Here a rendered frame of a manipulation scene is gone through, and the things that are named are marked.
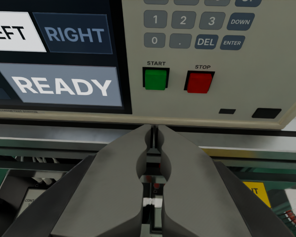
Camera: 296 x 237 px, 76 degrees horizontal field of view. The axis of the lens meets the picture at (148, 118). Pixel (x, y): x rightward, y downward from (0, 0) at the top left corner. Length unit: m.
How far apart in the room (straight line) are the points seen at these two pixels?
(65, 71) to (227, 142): 0.18
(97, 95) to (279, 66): 0.16
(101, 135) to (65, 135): 0.04
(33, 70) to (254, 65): 0.19
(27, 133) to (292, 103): 0.28
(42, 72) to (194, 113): 0.15
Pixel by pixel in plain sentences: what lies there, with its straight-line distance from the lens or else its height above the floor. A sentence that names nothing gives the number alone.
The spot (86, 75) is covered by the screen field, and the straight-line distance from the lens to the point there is 0.18.
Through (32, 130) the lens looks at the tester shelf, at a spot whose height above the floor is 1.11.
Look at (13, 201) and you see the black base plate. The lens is 0.64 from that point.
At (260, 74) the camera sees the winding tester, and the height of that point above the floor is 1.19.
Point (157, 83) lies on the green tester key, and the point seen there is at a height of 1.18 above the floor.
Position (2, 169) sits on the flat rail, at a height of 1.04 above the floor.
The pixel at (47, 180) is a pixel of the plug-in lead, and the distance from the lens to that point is 0.44.
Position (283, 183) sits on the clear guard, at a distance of 0.29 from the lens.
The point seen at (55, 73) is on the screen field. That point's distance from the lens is 0.19.
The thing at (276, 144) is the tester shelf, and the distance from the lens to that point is 0.25.
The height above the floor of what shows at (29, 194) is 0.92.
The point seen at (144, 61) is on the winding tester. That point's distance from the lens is 0.16.
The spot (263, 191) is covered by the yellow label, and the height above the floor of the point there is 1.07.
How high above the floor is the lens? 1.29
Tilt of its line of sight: 52 degrees down
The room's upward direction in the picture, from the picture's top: 1 degrees clockwise
